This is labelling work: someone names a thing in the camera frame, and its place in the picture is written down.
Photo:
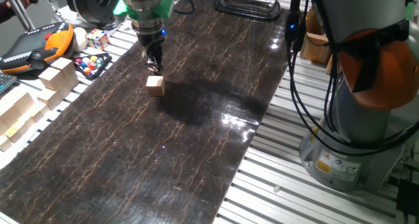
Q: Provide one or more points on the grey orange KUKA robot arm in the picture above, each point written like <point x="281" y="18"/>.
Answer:
<point x="360" y="103"/>

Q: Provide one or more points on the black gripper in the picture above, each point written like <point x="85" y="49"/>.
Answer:
<point x="149" y="34"/>

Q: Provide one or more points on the black round reel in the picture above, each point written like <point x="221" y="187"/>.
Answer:
<point x="93" y="3"/>

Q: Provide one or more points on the black tray of coloured balls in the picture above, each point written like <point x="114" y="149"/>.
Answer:
<point x="92" y="65"/>

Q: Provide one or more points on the small wooden cube block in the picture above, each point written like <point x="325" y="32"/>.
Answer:
<point x="155" y="85"/>

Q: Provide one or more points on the white round ball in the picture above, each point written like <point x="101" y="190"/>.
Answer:
<point x="80" y="39"/>

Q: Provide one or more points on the Rubik's cube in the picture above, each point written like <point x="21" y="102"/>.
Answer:
<point x="98" y="39"/>

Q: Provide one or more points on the dark marble pattern sheet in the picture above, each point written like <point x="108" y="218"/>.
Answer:
<point x="147" y="135"/>

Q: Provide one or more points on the grey keypad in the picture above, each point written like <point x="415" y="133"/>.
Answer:
<point x="6" y="81"/>

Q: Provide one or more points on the grey metal pole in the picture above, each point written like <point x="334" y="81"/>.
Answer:
<point x="18" y="8"/>

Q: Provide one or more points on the large wooden block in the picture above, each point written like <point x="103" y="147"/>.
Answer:
<point x="14" y="104"/>

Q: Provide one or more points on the cardboard box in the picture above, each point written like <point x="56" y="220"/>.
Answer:
<point x="316" y="44"/>

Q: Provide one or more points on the black orange teach pendant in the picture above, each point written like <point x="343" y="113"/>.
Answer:
<point x="36" y="50"/>

